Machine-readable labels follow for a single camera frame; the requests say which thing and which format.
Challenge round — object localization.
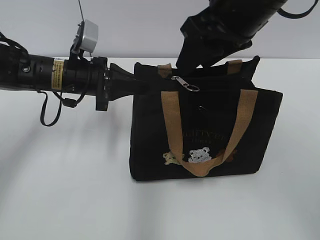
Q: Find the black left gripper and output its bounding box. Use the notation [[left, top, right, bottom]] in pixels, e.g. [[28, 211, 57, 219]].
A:
[[90, 57, 148, 112]]

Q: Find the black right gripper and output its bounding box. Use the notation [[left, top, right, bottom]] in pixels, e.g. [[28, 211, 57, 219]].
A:
[[176, 4, 253, 75]]

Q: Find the silver zipper pull with ring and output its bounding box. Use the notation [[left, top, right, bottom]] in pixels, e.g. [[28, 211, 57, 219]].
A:
[[171, 75, 200, 93]]

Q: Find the black canvas tote bag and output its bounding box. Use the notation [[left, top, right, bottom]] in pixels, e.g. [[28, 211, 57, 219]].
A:
[[129, 56, 283, 181]]

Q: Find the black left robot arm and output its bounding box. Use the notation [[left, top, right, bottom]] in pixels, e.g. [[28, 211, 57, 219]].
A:
[[0, 34, 150, 111]]

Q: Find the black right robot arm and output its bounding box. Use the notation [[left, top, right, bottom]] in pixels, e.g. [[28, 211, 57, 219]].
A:
[[176, 0, 318, 75]]

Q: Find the black camera cable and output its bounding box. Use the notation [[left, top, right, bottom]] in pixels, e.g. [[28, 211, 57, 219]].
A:
[[37, 84, 87, 127]]

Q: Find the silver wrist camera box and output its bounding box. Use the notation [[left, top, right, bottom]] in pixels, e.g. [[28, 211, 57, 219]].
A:
[[71, 19, 99, 54]]

